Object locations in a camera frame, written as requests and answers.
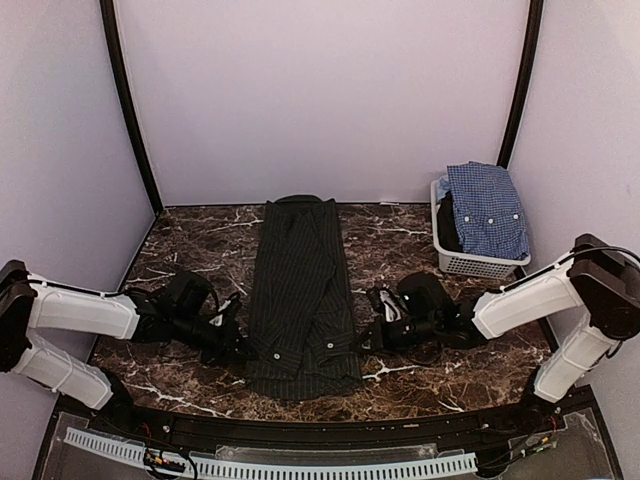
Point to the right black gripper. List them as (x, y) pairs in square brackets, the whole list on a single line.
[(380, 343)]

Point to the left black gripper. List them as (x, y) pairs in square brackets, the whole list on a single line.
[(230, 338)]

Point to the black pinstriped long sleeve shirt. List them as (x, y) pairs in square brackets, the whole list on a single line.
[(301, 321)]

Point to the white perforated plastic basket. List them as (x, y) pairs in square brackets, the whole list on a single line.
[(466, 264)]

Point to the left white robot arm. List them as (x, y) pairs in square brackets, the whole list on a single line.
[(30, 303)]

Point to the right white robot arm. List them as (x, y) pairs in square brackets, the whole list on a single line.
[(600, 278)]

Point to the blue checkered long sleeve shirt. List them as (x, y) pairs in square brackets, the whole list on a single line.
[(487, 211)]

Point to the black garment in basket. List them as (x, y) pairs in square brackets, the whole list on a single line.
[(447, 232)]

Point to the light blue shirt in basket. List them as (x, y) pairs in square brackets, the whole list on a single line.
[(442, 188)]

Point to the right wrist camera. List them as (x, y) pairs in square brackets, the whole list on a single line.
[(416, 295)]

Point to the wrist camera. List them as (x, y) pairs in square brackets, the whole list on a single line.
[(189, 295), (416, 295)]

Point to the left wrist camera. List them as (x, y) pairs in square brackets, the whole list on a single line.
[(189, 295)]

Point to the black front table rail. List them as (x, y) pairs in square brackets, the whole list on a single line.
[(464, 430)]

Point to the white slotted cable duct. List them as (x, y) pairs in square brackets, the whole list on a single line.
[(201, 466)]

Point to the left black frame post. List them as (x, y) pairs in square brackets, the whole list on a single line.
[(118, 67)]

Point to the black frame post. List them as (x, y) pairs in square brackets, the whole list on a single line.
[(118, 67), (521, 89)]

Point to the right black frame post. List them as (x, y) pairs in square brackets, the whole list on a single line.
[(521, 89)]

